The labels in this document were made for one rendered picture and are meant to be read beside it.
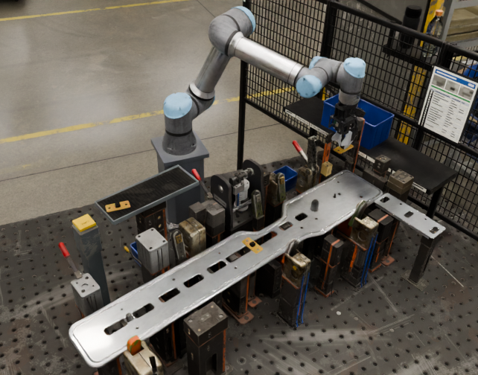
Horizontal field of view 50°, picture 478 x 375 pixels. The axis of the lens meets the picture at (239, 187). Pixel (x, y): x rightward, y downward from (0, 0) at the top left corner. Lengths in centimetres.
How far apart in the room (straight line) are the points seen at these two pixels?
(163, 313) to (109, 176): 236
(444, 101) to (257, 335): 127
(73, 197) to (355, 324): 236
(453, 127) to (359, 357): 106
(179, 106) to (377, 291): 113
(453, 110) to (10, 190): 299
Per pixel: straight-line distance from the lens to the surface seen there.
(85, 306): 178
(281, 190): 214
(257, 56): 183
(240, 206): 207
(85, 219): 186
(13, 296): 232
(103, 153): 425
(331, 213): 212
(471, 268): 253
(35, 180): 409
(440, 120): 245
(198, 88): 220
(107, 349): 168
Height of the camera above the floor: 237
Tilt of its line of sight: 38 degrees down
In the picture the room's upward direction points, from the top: 2 degrees clockwise
